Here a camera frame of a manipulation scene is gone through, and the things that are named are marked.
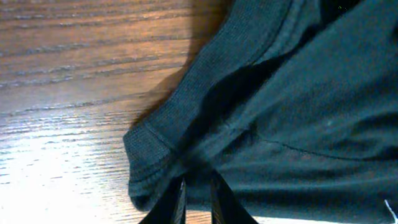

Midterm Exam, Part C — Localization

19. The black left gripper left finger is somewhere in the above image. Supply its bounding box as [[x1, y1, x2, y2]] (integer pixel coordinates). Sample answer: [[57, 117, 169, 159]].
[[139, 177, 187, 224]]

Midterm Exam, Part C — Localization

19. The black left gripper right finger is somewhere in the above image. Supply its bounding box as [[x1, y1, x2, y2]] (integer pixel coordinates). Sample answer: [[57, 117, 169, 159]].
[[211, 170, 259, 224]]

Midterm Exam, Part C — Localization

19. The dark green t-shirt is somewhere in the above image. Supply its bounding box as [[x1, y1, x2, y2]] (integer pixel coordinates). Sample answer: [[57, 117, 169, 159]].
[[123, 0, 397, 223]]

